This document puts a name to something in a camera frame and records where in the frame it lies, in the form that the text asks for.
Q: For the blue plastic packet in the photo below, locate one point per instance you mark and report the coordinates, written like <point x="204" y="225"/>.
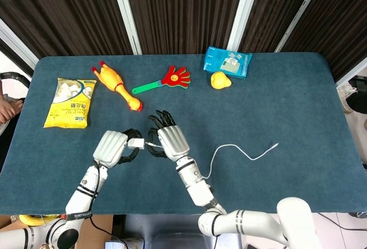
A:
<point x="213" y="59"/>

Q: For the yellow round object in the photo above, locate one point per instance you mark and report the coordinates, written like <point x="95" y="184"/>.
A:
<point x="34" y="220"/>

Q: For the yellow snack bag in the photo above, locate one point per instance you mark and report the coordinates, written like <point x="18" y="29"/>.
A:
<point x="68" y="111"/>

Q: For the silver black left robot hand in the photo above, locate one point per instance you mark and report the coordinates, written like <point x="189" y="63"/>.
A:
<point x="110" y="148"/>

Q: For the red hand clapper toy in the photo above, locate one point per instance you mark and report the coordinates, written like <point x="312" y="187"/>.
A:
<point x="175" y="78"/>

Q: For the black curved tube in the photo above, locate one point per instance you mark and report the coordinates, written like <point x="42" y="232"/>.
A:
<point x="14" y="75"/>

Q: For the white frame post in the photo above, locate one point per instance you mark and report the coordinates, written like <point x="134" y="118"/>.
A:
<point x="297" y="16"/>
<point x="352" y="74"/>
<point x="243" y="16"/>
<point x="17" y="46"/>
<point x="127" y="16"/>

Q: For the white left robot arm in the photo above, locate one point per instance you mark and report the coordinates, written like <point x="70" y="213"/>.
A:
<point x="83" y="191"/>

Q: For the white wall charger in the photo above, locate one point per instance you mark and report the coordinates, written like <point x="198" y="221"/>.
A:
<point x="134" y="143"/>

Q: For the yellow rubber chicken toy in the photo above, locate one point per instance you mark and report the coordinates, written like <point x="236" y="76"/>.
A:
<point x="110" y="78"/>

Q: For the white sneaker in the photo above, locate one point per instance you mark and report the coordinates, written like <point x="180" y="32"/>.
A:
<point x="345" y="97"/>

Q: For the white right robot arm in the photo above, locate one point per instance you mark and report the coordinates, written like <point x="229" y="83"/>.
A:
<point x="198" y="186"/>

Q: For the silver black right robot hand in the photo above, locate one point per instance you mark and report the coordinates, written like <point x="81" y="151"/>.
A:
<point x="173" y="143"/>

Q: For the teal velvet tablecloth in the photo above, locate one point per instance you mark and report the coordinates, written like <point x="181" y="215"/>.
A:
<point x="272" y="117"/>

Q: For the yellow pear toy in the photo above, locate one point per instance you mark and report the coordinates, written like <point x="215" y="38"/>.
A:
<point x="220" y="81"/>

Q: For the dark brown pleated curtain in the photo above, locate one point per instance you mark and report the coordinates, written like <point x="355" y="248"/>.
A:
<point x="66" y="11"/>
<point x="272" y="8"/>
<point x="183" y="11"/>
<point x="344" y="16"/>

